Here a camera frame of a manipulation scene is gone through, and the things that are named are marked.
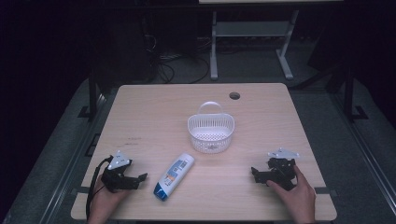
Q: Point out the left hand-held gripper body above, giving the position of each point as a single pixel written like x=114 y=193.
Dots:
x=116 y=179

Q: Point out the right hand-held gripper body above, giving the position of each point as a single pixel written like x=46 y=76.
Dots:
x=281 y=171

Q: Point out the white and blue shampoo bottle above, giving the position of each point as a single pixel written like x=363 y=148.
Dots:
x=176 y=172

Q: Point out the white plastic basket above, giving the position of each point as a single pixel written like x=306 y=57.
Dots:
x=211 y=143

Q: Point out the person's left hand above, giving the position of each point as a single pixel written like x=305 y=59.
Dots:
x=104 y=202

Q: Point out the person's right hand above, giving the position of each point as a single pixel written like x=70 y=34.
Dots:
x=299 y=199

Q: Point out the grey tape strip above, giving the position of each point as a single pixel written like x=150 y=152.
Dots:
x=81 y=190
x=325 y=190

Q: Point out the black metal stand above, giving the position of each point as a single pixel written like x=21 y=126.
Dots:
x=349 y=93
x=92 y=93

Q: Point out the metal floor rail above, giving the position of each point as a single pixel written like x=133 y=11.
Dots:
x=62 y=180
x=367 y=158

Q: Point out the white desk with metal frame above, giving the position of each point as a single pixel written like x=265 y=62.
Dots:
x=249 y=29

